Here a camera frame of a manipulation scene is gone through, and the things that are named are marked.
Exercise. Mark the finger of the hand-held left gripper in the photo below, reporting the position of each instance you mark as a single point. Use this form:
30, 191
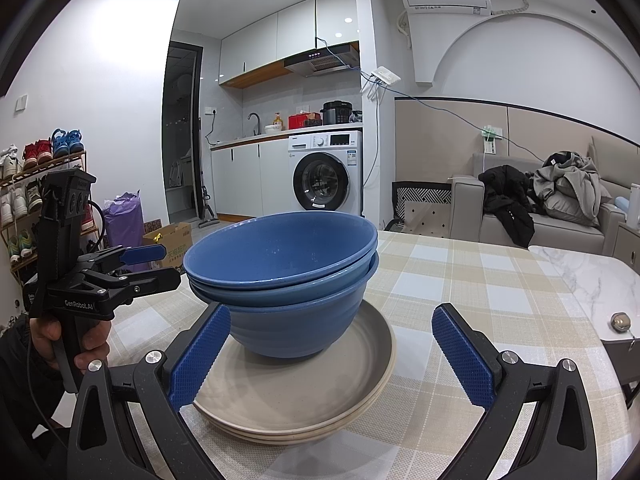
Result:
150, 281
142, 254

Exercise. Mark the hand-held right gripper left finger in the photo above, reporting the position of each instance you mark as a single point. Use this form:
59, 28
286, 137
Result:
200, 360

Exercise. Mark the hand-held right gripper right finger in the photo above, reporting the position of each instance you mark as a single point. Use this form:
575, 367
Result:
465, 360

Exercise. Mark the light blue bowl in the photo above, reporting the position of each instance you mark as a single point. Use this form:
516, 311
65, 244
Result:
270, 298

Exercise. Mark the dark blue bowl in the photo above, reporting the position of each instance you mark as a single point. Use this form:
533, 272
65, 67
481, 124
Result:
280, 245
300, 330

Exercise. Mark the person's left hand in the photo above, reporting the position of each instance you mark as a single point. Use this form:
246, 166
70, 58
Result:
92, 340

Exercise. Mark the cardboard box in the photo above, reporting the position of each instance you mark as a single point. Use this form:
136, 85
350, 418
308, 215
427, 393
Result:
172, 245

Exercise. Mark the purple bag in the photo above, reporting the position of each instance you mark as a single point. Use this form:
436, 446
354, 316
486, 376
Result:
122, 220

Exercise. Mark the stick vacuum cleaner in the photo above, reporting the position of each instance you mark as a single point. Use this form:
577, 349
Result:
206, 217

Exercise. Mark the checked tablecloth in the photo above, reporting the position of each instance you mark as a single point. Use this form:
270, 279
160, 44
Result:
450, 270

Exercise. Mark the white lower cabinets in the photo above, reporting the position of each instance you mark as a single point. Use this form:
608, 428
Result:
240, 185

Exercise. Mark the white cabinets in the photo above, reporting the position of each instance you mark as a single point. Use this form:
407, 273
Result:
240, 185
270, 40

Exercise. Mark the dark glass door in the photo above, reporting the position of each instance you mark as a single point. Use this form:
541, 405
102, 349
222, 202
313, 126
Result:
182, 125

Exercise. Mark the white marble table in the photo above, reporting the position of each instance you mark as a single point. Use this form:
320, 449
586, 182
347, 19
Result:
590, 280

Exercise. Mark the grey sofa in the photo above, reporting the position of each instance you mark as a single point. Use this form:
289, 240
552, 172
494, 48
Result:
465, 210

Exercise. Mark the black jacket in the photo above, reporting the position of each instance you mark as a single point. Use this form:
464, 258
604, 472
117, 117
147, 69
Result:
505, 205

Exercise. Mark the kitchen faucet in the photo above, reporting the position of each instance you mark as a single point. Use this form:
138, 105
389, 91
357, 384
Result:
255, 122

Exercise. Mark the yellow bottle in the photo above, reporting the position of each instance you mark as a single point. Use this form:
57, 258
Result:
277, 121

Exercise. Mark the grey jacket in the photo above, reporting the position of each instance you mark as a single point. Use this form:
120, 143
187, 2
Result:
570, 190

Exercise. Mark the grey side cabinet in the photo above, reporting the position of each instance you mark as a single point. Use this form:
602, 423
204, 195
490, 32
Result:
629, 242

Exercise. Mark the red box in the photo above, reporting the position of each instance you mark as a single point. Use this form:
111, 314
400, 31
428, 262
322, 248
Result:
302, 121

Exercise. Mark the white washing machine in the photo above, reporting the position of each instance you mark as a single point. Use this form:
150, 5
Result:
340, 160

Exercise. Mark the light blue pillow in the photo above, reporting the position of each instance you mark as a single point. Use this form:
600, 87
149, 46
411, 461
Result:
621, 202

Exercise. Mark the black pressure cooker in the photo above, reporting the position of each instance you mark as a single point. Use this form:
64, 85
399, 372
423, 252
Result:
336, 114

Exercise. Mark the white upper cabinets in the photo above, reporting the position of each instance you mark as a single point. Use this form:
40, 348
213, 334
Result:
270, 40

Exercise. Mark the black range hood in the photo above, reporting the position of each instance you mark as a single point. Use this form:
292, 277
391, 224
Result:
320, 62

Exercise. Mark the white router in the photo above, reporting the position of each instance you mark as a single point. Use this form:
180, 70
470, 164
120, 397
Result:
385, 76

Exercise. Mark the wall socket with charger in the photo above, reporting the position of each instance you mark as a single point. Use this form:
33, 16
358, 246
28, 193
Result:
491, 139

